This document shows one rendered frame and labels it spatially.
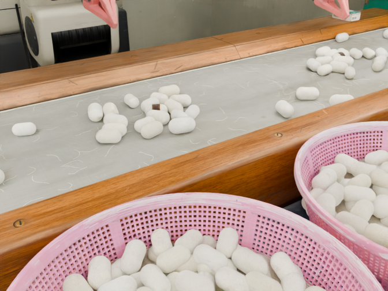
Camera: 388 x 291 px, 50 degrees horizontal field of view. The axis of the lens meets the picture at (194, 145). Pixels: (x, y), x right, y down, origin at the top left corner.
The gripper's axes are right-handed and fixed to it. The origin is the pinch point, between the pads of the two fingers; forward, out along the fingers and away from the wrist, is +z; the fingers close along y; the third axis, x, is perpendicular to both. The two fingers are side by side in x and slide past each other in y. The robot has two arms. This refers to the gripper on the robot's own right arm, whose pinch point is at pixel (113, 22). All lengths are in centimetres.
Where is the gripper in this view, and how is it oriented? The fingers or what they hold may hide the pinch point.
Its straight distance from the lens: 71.0
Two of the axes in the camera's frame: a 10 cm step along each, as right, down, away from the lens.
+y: 8.4, -2.8, 4.7
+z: 4.2, 8.8, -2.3
